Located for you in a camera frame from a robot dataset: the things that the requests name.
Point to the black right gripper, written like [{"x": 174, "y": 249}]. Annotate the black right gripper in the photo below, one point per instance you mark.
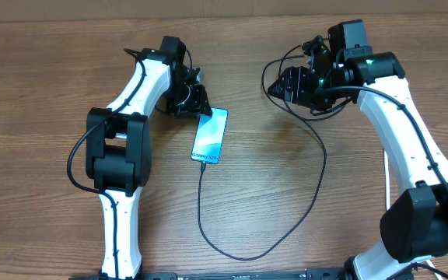
[{"x": 295, "y": 90}]

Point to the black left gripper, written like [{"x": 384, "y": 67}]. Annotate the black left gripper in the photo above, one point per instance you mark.
[{"x": 195, "y": 105}]

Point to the blue Samsung Galaxy smartphone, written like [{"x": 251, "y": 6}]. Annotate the blue Samsung Galaxy smartphone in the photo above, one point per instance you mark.
[{"x": 209, "y": 136}]

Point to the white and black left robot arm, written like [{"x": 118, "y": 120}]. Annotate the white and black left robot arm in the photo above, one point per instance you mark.
[{"x": 113, "y": 158}]

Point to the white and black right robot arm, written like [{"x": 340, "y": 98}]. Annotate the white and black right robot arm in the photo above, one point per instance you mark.
[{"x": 343, "y": 69}]

